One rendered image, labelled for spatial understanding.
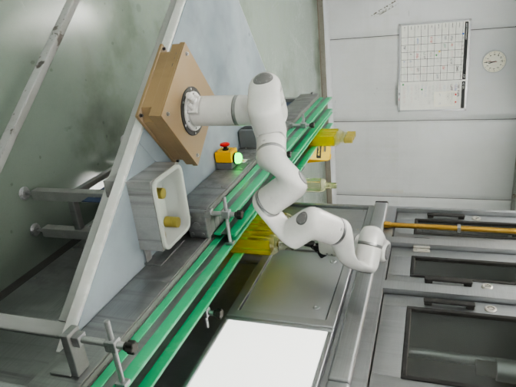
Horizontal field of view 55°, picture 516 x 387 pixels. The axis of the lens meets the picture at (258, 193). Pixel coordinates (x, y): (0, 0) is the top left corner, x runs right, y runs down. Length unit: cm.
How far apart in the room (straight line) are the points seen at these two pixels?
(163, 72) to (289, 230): 62
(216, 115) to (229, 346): 68
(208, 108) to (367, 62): 597
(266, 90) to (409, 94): 611
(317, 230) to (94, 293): 61
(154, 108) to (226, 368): 75
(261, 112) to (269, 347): 65
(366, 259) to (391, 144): 621
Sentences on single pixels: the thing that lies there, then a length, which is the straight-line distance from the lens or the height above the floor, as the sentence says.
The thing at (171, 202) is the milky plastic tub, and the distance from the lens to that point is 160.
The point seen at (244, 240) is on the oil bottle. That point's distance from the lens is 169.
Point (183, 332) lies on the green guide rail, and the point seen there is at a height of 95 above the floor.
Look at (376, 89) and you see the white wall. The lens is 748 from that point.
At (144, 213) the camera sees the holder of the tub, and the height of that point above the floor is 79.
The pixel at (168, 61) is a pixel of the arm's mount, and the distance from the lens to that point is 159.
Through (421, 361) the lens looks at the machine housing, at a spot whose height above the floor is 156.
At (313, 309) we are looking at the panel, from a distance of 158.
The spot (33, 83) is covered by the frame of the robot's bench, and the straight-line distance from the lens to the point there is 202.
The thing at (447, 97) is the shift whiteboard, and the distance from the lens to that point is 745.
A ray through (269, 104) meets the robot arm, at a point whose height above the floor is 115.
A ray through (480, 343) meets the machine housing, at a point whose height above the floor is 171.
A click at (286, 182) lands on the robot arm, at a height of 122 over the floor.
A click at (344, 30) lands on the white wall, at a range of 742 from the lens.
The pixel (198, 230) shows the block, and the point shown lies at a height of 85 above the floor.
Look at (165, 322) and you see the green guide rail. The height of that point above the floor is 94.
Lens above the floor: 157
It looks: 19 degrees down
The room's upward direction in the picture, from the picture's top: 92 degrees clockwise
